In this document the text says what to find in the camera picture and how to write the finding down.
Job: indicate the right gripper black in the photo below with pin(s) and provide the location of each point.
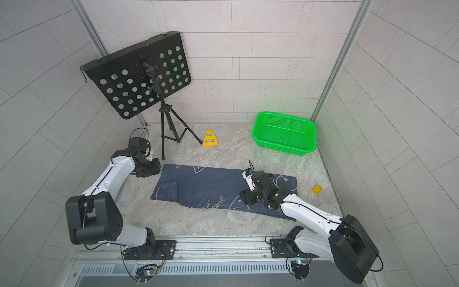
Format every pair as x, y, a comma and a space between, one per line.
247, 194

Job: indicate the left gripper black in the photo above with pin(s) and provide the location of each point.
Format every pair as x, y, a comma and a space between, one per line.
156, 170

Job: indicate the blue patterned pillowcase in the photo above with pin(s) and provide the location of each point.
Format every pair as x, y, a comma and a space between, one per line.
206, 188

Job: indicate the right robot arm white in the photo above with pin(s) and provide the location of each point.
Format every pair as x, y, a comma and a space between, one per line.
341, 240

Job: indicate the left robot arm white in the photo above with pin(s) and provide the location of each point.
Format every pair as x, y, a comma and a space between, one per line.
94, 218

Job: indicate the small yellow flat card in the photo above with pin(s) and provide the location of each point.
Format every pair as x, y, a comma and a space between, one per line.
316, 189

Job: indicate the green plastic basket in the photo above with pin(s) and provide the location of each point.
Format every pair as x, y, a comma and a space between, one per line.
288, 134

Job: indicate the yellow triangular plastic block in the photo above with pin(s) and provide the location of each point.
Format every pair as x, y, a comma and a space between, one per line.
210, 139

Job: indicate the right base circuit board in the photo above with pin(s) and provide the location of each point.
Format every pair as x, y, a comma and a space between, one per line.
299, 268

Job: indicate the base circuit board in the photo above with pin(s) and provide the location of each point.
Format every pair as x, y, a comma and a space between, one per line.
145, 273
299, 268

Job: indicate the black music stand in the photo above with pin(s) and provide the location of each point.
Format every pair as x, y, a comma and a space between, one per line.
162, 58

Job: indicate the left base circuit board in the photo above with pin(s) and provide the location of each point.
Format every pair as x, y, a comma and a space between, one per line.
145, 273

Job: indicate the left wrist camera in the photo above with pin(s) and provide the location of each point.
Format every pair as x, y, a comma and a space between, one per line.
247, 176

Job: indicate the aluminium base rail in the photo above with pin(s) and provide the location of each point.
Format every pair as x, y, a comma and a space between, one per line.
224, 260

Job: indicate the metal corner frame post left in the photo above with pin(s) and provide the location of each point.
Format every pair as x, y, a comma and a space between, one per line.
119, 81

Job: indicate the metal corner frame post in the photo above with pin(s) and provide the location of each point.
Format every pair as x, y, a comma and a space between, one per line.
119, 81
349, 40

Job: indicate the metal corner frame post right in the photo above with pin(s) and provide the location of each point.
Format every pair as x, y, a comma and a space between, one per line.
349, 40

